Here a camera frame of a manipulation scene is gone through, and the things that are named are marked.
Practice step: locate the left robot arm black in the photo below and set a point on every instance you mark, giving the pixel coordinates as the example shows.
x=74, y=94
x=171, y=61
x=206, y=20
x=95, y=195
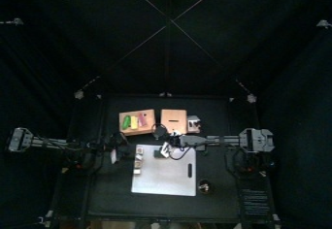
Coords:
x=26, y=139

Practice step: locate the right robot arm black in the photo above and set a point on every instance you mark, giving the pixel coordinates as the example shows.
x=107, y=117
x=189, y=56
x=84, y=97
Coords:
x=254, y=139

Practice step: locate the small pinkish sushi piece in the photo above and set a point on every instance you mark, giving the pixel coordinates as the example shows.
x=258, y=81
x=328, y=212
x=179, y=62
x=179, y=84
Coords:
x=139, y=149

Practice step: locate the dark green sushi roll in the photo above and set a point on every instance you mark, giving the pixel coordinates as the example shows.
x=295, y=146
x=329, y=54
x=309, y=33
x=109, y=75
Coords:
x=157, y=154

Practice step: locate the green sushi toy piece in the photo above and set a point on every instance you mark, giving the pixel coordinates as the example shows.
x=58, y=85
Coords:
x=126, y=123

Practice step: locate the wooden sushi board with holes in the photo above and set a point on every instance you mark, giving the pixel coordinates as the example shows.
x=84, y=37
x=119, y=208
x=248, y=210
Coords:
x=146, y=131

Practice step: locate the small white sushi piece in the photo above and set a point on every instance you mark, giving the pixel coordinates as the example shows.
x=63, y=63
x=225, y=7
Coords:
x=137, y=171

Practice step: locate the white black striped piece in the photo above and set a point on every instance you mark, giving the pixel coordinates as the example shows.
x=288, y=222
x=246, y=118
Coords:
x=165, y=148

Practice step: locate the wooden board with slot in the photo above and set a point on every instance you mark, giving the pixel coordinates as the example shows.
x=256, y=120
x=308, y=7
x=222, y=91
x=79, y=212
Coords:
x=173, y=116

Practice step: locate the yellow egg nigiri toy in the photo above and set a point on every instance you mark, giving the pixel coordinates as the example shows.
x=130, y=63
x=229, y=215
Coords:
x=134, y=123

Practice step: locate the red striped tuna nigiri toy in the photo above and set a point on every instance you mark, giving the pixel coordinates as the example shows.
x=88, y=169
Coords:
x=142, y=119

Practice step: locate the white cutting board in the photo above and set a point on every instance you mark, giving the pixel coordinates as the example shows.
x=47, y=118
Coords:
x=169, y=178

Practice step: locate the small metal bowl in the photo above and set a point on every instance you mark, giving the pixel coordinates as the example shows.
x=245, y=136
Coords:
x=205, y=186

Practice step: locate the black sheet white text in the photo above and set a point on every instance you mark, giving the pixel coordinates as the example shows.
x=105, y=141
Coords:
x=256, y=202

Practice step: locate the grey frame corner clip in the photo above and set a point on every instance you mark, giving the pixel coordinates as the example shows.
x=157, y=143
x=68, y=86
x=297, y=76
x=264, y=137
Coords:
x=78, y=94
x=323, y=23
x=17, y=21
x=252, y=98

